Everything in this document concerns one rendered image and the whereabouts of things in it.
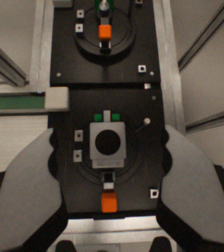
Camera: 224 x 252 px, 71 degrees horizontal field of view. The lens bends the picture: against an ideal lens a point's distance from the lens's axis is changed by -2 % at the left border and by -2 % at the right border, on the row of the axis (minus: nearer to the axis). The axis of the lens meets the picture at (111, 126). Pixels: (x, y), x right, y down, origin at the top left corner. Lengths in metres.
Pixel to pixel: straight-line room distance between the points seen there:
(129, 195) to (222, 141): 0.32
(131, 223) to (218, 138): 0.33
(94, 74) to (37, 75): 0.13
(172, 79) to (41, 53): 0.31
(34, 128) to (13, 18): 0.38
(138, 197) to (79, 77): 0.27
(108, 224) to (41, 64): 0.37
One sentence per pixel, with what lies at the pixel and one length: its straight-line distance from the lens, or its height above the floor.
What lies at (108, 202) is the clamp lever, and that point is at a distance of 0.22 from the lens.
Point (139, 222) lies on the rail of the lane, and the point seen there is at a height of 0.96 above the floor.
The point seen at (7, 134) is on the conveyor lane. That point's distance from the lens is 0.44.
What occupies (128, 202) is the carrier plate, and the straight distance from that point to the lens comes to 0.33.
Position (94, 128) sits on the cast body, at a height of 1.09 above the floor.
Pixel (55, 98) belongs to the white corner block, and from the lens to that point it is 0.33.
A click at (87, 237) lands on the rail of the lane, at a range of 0.36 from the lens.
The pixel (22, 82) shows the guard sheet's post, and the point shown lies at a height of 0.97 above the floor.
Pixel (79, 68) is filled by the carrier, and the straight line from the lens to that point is 0.37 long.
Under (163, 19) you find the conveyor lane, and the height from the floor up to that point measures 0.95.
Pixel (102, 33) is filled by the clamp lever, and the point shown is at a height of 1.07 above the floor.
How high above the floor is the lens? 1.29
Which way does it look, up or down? 80 degrees down
